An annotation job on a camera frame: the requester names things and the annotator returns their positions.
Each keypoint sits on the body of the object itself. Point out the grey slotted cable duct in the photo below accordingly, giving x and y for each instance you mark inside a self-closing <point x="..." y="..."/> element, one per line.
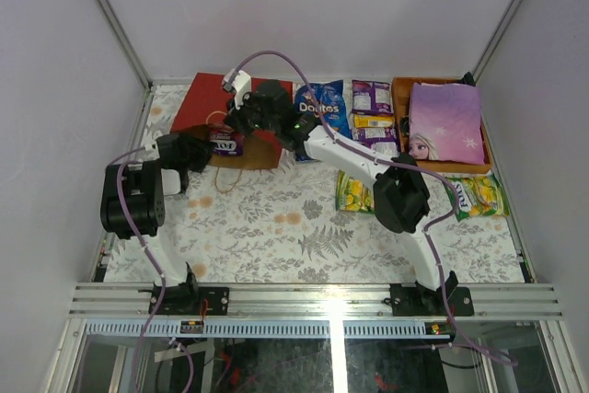
<point x="289" y="329"/>

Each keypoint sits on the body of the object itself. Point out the aluminium front rail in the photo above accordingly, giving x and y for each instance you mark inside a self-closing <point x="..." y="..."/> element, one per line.
<point x="491" y="301"/>

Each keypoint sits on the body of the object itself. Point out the red brown paper bag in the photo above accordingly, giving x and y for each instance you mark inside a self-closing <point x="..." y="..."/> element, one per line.
<point x="202" y="115"/>

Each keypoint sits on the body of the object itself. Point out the purple Fox's packet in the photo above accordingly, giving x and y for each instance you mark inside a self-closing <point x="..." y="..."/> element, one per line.
<point x="382" y="140"/>
<point x="227" y="142"/>

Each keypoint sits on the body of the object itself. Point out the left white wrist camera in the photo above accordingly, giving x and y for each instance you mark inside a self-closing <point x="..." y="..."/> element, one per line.
<point x="151" y="148"/>

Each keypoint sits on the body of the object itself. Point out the green yellow candy packet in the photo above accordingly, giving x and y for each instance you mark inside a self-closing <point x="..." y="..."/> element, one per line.
<point x="478" y="196"/>

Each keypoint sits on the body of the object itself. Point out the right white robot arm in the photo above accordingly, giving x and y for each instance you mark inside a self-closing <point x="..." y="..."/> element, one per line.
<point x="400" y="193"/>

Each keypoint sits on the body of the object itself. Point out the blue chips bag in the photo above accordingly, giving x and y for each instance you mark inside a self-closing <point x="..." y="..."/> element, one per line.
<point x="331" y="103"/>

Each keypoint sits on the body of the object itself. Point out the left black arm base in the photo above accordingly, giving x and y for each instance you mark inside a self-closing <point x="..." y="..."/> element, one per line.
<point x="190" y="299"/>

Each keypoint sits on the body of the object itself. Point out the purple Frozen cloth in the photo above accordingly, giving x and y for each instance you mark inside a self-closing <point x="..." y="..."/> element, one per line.
<point x="445" y="123"/>

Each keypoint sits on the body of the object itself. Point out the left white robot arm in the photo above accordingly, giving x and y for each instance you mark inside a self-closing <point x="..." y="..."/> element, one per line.
<point x="133" y="206"/>

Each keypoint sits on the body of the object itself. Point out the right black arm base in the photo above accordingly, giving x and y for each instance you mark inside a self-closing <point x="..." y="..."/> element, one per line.
<point x="414" y="300"/>

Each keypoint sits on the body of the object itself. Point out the yellow candy bar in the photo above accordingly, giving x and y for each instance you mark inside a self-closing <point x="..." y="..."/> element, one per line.
<point x="361" y="121"/>

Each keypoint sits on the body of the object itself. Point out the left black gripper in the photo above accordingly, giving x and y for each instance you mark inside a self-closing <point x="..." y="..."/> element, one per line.
<point x="202" y="148"/>

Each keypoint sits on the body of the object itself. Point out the purple snack packet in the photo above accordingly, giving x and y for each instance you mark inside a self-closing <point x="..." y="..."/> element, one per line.
<point x="371" y="98"/>

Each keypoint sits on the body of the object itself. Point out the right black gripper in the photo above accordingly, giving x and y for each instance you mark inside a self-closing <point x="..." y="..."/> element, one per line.
<point x="236" y="118"/>

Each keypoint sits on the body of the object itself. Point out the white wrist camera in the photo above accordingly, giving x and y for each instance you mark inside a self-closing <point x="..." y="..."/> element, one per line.
<point x="237" y="83"/>
<point x="151" y="148"/>

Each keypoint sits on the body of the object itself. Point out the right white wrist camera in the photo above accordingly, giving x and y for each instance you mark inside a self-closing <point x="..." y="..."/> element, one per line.
<point x="237" y="83"/>

